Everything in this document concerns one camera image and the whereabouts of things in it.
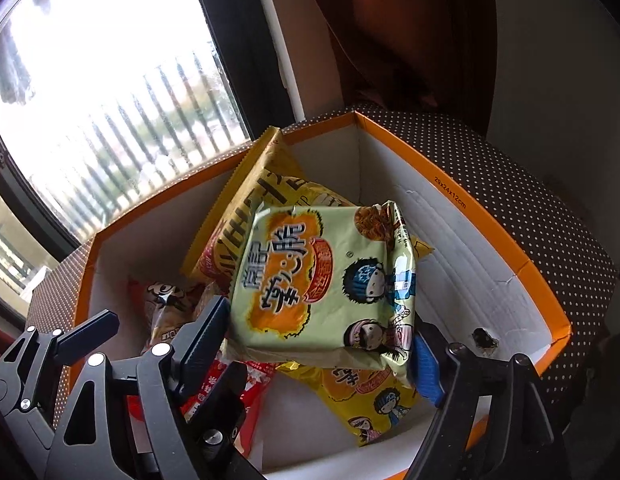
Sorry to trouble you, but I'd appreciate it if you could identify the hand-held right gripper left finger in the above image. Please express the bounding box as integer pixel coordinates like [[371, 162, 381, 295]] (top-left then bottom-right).
[[47, 295, 231, 480]]

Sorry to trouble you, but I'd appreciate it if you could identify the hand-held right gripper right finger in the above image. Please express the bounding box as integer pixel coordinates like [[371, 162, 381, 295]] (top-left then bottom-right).
[[405, 332, 571, 480]]

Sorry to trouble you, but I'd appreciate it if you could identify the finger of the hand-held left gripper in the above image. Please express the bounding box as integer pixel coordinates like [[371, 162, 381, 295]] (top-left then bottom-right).
[[182, 362, 248, 480], [0, 311, 120, 453]]

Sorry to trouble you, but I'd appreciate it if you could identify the red snack packet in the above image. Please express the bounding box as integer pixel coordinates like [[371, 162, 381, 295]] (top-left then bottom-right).
[[182, 357, 273, 458]]

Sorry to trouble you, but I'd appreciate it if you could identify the yellow noodle snack packet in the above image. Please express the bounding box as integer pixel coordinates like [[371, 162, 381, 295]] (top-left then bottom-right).
[[277, 360, 425, 448]]

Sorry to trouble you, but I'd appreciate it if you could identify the pale green noodle snack packet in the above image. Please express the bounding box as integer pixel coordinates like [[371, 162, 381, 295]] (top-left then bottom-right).
[[227, 200, 423, 386]]

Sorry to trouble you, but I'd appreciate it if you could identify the orange cardboard box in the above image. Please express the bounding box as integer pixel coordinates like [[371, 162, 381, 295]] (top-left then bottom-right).
[[70, 111, 573, 480]]

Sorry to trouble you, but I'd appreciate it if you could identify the large yellow chips bag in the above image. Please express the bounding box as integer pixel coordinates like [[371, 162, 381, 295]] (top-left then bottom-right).
[[182, 127, 435, 293]]

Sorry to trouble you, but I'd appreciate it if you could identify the brown polka dot tablecloth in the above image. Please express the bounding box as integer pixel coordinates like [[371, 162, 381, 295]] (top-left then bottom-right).
[[27, 101, 620, 413]]

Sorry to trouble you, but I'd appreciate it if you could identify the balcony railing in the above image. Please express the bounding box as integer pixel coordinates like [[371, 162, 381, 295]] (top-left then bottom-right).
[[0, 50, 243, 281]]

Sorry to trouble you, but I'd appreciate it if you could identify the hanging grey garment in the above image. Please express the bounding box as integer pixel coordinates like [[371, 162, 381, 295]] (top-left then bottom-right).
[[0, 0, 55, 106]]

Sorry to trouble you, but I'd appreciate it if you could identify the black window frame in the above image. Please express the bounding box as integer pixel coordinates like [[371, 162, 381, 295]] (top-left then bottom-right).
[[0, 0, 303, 311]]

